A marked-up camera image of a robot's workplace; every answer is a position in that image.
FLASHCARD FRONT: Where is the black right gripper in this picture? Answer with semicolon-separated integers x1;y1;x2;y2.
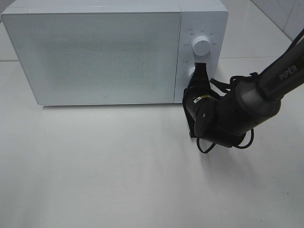
182;62;228;139

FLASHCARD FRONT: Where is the white timer knob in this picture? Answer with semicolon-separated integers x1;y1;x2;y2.
186;66;195;81

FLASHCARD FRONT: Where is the white microwave door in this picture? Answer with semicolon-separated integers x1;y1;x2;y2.
3;12;180;105

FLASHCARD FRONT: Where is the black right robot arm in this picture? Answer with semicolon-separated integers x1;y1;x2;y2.
182;38;304;147

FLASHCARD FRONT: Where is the upper white power knob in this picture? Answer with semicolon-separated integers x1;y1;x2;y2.
191;34;211;57

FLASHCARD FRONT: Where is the white microwave oven body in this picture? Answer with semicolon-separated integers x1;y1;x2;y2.
1;0;228;104

